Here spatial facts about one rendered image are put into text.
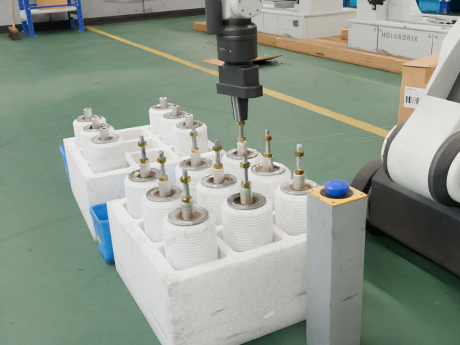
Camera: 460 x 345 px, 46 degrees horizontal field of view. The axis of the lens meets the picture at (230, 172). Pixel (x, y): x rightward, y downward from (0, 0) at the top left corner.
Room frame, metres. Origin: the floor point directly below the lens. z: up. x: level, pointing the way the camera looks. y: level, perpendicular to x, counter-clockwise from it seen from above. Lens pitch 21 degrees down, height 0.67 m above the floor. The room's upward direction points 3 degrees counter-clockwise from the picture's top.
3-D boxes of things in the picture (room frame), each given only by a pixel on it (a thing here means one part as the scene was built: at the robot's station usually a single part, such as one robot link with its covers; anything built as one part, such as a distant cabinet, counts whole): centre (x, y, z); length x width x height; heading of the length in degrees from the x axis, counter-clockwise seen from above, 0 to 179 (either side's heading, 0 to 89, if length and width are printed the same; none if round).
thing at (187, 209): (0.87, 0.08, 0.26); 0.02 x 0.02 x 0.03
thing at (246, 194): (0.92, -0.03, 0.26); 0.02 x 0.02 x 0.03
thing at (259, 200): (0.92, -0.03, 0.25); 0.08 x 0.08 x 0.01
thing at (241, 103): (1.17, -0.04, 0.37); 0.03 x 0.02 x 0.06; 133
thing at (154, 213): (0.97, 0.13, 0.16); 0.10 x 0.10 x 0.18
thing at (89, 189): (1.51, 0.26, 0.09); 0.39 x 0.39 x 0.18; 23
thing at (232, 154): (1.18, -0.03, 0.25); 0.08 x 0.08 x 0.01
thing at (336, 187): (0.80, -0.17, 0.32); 0.04 x 0.04 x 0.02
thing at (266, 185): (1.08, -0.08, 0.16); 0.10 x 0.10 x 0.18
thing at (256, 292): (1.03, 0.02, 0.09); 0.39 x 0.39 x 0.18; 26
